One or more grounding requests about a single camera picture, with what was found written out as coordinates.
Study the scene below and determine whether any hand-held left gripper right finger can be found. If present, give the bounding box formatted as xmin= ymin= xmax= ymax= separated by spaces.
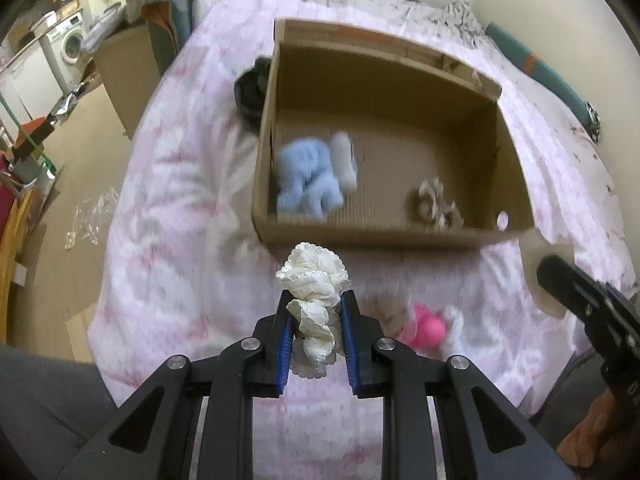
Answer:
xmin=341 ymin=289 xmax=577 ymax=480

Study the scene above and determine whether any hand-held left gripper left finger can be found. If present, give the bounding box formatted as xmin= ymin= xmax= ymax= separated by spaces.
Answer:
xmin=55 ymin=290 xmax=297 ymax=480

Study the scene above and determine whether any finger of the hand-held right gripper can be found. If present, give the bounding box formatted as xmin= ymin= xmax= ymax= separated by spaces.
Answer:
xmin=537 ymin=254 xmax=640 ymax=328

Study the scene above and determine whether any white lace scrunchie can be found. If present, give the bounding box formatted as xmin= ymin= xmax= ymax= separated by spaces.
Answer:
xmin=275 ymin=242 xmax=351 ymax=379

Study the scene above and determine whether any brown cardboard box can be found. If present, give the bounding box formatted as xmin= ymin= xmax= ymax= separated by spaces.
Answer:
xmin=250 ymin=17 xmax=537 ymax=252

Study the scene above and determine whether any person's right hand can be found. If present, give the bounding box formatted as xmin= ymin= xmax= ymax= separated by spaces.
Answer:
xmin=557 ymin=389 xmax=623 ymax=472

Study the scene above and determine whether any pink and grey sock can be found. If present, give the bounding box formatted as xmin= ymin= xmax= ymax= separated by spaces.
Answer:
xmin=399 ymin=304 xmax=447 ymax=351

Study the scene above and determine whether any pink floral blanket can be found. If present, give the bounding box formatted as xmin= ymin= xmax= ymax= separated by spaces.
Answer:
xmin=87 ymin=0 xmax=640 ymax=480

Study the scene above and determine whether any light blue plush toy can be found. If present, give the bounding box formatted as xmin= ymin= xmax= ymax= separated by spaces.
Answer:
xmin=275 ymin=136 xmax=346 ymax=222

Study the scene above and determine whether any white rolled sock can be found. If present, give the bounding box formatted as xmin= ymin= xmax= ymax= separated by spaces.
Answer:
xmin=329 ymin=131 xmax=359 ymax=192

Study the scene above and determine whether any clear plastic wrapper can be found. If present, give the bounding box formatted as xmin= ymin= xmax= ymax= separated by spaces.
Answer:
xmin=64 ymin=189 xmax=122 ymax=252

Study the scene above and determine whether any person's grey trouser leg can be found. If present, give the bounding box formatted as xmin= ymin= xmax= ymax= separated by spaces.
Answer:
xmin=0 ymin=344 xmax=122 ymax=480

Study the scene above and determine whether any black cloth item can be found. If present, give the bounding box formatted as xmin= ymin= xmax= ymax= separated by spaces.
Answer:
xmin=233 ymin=57 xmax=274 ymax=137

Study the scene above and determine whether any grey patterned cloth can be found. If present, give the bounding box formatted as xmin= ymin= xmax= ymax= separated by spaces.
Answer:
xmin=442 ymin=0 xmax=487 ymax=47

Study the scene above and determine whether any tall cardboard box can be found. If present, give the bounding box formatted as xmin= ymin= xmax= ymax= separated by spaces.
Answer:
xmin=94 ymin=24 xmax=168 ymax=142

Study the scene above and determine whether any white washing machine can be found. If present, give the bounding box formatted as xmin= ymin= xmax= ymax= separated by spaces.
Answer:
xmin=41 ymin=13 xmax=89 ymax=92

